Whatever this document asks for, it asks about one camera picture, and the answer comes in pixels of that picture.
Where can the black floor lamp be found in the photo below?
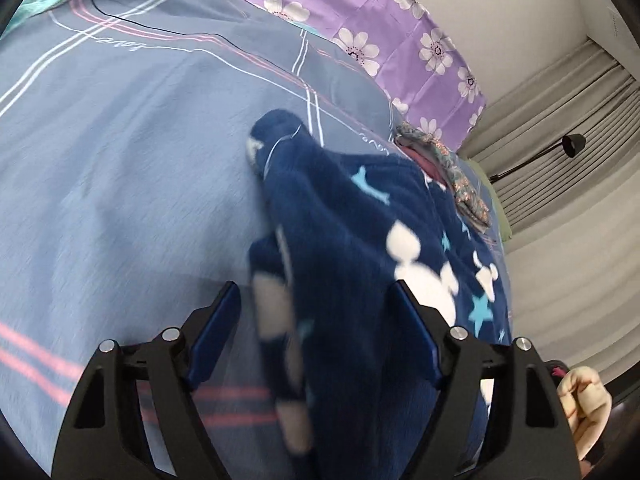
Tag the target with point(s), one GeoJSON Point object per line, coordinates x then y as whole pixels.
{"type": "Point", "coordinates": [574, 143]}

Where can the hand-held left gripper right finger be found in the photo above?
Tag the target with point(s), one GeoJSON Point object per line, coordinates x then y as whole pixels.
{"type": "Point", "coordinates": [417, 332]}

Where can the person's right hand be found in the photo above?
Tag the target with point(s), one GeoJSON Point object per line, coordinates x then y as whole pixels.
{"type": "Point", "coordinates": [587, 405]}

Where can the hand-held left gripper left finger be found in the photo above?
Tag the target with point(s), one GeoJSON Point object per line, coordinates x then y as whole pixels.
{"type": "Point", "coordinates": [212, 335]}

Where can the grey pleated curtain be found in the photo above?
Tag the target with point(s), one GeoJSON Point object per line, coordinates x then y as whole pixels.
{"type": "Point", "coordinates": [560, 110]}

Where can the purple floral pillow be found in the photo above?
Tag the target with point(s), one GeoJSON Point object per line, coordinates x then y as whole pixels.
{"type": "Point", "coordinates": [380, 15]}

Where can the navy fleece star-print pajama top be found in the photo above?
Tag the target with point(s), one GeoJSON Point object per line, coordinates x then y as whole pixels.
{"type": "Point", "coordinates": [350, 260]}

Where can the small floral patterned cloth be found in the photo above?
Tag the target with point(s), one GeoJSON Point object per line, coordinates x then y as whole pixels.
{"type": "Point", "coordinates": [450, 170]}

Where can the green mattress cover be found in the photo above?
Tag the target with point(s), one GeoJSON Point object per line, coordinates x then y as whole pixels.
{"type": "Point", "coordinates": [502, 210]}

